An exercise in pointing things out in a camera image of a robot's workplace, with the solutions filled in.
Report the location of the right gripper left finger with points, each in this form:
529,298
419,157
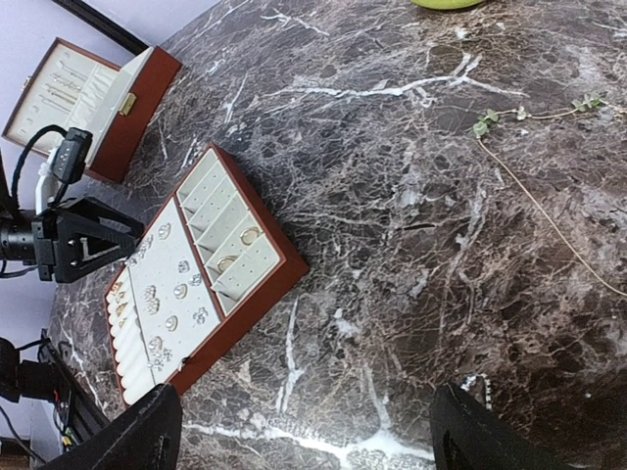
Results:
146,436

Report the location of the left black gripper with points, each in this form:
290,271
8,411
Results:
72,240

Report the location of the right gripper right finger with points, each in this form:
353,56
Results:
466,435

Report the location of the beige jewelry tray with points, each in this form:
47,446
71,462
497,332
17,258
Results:
207,210

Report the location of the brown wooden jewelry box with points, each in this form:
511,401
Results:
72,87

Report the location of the gold pearl flower earring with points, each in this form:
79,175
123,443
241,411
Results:
164,231

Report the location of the pearl cluster earring upper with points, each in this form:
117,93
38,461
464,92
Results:
149,293

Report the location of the pearl cluster earring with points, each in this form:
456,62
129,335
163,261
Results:
153,306
149,293

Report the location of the small pearl crystal earrings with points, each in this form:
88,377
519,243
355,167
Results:
159,359

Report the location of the large gold pearl earring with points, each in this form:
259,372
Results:
155,345

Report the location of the pearl cluster earring lower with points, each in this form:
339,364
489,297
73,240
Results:
153,306

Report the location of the crystal cluster earring left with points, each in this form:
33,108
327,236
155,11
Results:
183,266

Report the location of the crystal cluster earring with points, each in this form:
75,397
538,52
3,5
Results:
196,280
183,266

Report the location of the pearl stud upper right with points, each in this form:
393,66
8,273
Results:
180,291

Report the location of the crystal cluster earring right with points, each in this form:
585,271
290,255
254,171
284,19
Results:
196,280

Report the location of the pearl stud gold rim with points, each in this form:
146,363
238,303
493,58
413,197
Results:
171,323

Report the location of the gold earring in compartment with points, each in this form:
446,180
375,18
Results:
225,262

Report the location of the gold earring upper compartment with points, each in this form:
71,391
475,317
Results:
249,235

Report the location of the green plastic bowl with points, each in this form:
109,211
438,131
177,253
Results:
446,5

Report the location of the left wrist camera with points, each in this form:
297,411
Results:
64,167

